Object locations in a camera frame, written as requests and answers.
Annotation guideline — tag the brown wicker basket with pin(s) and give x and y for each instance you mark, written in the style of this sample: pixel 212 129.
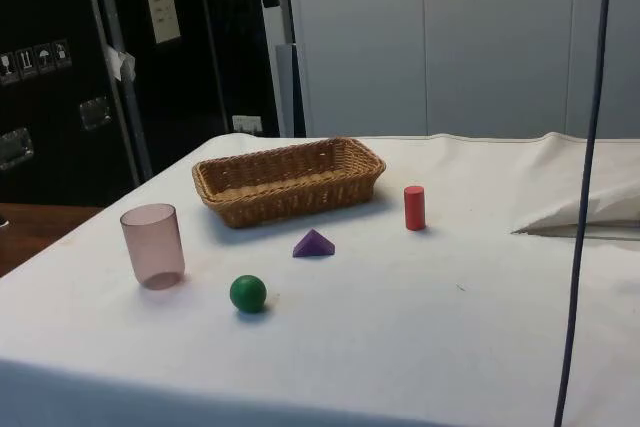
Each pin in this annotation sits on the brown wicker basket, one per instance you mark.
pixel 280 182

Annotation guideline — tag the purple triangular block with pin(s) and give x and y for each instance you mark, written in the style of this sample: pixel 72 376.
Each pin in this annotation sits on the purple triangular block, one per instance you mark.
pixel 313 245

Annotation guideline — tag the red cylinder block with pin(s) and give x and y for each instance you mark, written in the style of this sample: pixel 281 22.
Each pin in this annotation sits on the red cylinder block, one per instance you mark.
pixel 414 208

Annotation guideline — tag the green ball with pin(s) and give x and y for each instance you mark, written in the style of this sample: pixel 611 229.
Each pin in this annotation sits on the green ball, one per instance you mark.
pixel 248 293

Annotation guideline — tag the see-through pink cup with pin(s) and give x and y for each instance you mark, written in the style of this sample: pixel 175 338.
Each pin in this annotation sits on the see-through pink cup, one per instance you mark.
pixel 152 247

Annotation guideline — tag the pale lockers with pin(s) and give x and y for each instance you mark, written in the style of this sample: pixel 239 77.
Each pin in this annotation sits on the pale lockers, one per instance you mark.
pixel 450 42

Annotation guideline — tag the black cabinet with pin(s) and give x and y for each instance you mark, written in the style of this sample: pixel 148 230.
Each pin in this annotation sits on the black cabinet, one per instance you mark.
pixel 65 72

